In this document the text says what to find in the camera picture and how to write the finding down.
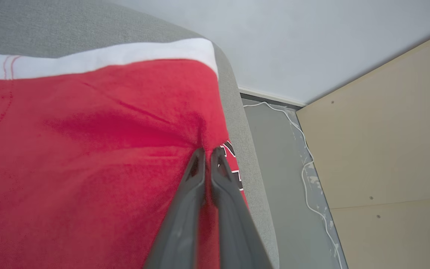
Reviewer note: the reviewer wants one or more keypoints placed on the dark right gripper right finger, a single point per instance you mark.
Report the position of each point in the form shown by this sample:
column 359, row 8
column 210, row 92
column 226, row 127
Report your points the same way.
column 233, row 231

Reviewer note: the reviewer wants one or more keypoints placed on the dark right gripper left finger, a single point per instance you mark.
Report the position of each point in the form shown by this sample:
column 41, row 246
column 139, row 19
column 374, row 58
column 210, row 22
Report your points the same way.
column 183, row 224

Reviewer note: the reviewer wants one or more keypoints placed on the red shorts with white stripe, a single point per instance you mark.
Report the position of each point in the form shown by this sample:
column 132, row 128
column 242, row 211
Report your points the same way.
column 88, row 149

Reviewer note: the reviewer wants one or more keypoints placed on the light wooden panel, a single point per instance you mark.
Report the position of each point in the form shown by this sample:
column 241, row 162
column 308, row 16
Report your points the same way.
column 386, row 149

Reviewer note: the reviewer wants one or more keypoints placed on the white wall baseboard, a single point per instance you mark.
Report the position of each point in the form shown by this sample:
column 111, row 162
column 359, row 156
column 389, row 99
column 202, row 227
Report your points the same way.
column 271, row 96

